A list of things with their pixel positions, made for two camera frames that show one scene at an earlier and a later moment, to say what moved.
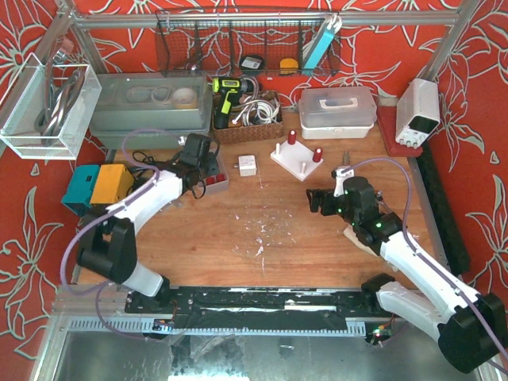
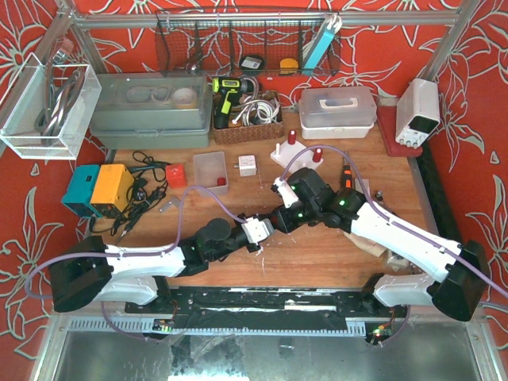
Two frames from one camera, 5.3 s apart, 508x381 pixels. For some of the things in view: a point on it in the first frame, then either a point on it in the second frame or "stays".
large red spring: (292, 136) stays
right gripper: (323, 202) → (301, 187)
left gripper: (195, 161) → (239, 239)
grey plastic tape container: (150, 109) stays
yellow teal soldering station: (97, 184) stays
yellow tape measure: (288, 66) stays
